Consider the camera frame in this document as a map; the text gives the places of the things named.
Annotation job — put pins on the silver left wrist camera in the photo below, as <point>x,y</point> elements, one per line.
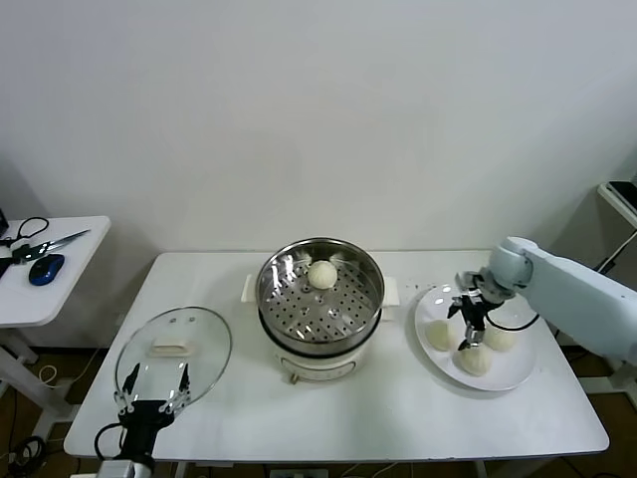
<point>117,470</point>

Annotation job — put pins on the stainless perforated steamer basket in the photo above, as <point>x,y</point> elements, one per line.
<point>348,309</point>

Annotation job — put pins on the white equipment stand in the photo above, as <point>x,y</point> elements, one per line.
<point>604,191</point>

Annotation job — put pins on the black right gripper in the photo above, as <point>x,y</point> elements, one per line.
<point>473,309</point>

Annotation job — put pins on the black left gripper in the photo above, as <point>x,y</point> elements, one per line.
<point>144,418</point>

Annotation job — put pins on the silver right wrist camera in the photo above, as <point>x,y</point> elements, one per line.
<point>469,280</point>

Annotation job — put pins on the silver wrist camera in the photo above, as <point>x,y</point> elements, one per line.
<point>117,470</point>
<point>469,280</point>

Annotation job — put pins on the white round plate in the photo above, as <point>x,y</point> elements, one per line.
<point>512,373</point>

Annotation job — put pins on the blue black computer mouse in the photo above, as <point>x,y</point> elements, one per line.
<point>46,270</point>

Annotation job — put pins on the round glass pot lid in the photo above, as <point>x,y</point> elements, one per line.
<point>209,338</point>

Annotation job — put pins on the white side table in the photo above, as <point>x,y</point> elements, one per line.
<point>74,279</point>

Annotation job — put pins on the white steamed baozi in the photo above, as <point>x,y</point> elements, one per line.
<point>475,362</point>
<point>322,275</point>
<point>501,341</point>
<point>438,336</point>

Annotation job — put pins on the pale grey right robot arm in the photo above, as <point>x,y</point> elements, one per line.
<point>572,294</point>

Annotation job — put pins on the white electric cooker pot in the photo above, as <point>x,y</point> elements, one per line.
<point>318,366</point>

